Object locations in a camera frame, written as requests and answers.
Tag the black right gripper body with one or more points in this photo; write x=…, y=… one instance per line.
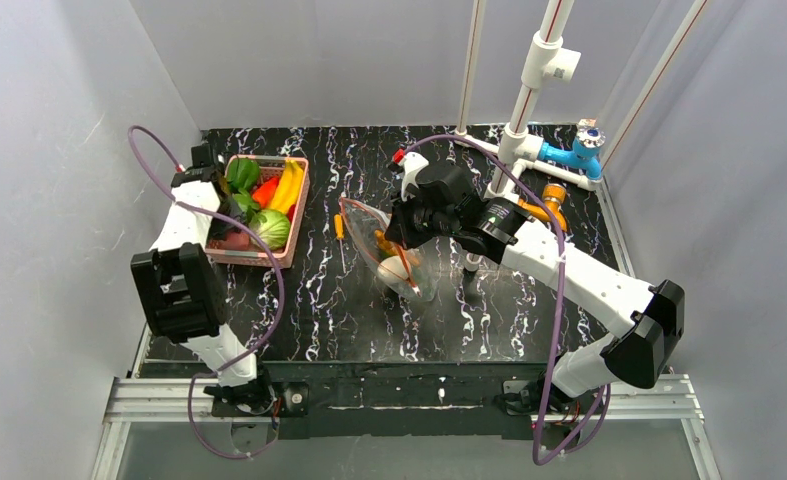
x=401, y=223

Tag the orange ginger root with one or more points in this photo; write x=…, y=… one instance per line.
x=390, y=249

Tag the clear zip top bag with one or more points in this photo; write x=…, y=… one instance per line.
x=361, y=220

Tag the white radish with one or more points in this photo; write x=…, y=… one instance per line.
x=394, y=272

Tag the green cabbage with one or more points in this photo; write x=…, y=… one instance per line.
x=272, y=227

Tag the pink plastic basket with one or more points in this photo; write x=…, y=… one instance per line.
x=270, y=166

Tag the pink peach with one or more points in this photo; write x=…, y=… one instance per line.
x=235, y=241

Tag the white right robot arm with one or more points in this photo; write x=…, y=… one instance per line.
x=644, y=322

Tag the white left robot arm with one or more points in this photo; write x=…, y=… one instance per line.
x=182, y=298

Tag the orange plastic faucet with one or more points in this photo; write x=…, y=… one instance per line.
x=553, y=196

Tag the blue plastic faucet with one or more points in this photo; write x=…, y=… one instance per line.
x=583, y=155

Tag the yellow banana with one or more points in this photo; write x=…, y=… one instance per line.
x=289, y=187

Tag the orange carrot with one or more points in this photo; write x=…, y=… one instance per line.
x=265, y=192

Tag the green leafy vegetable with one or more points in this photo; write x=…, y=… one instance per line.
x=247, y=205

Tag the green bell pepper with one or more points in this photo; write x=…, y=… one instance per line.
x=242, y=174

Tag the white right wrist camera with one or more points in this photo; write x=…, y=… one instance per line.
x=408, y=166

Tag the orange handle screwdriver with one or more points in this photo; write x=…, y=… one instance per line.
x=339, y=227

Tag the white pvc pipe frame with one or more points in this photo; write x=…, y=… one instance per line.
x=548, y=60

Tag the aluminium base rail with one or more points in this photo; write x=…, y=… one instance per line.
x=164, y=400

